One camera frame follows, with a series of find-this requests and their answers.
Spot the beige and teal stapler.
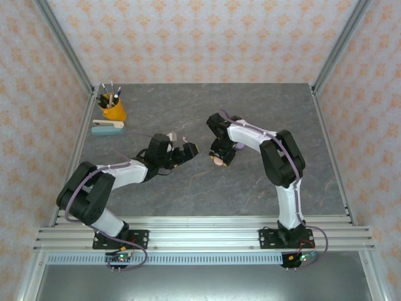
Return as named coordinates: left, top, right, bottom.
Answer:
left=91, top=119, right=128, bottom=137

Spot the yellow pen cup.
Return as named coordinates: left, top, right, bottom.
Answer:
left=99, top=93, right=128, bottom=122

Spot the grey sheet metal panel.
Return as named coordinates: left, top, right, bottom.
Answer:
left=18, top=263, right=386, bottom=301

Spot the aluminium front rail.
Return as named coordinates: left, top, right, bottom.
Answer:
left=33, top=216, right=376, bottom=252

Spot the aluminium table side rail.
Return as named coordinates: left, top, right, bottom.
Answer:
left=48, top=89, right=98, bottom=228
left=310, top=84, right=358, bottom=227

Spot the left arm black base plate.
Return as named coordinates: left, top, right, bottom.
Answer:
left=92, top=230, right=150, bottom=250

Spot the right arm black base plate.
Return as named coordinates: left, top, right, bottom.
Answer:
left=258, top=228, right=316, bottom=250

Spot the slotted grey cable duct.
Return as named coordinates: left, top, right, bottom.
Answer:
left=46, top=253, right=283, bottom=266

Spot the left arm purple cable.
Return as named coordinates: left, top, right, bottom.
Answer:
left=64, top=131, right=156, bottom=273

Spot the aluminium frame post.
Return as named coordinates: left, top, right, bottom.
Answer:
left=311, top=0, right=374, bottom=95
left=33, top=0, right=95, bottom=97

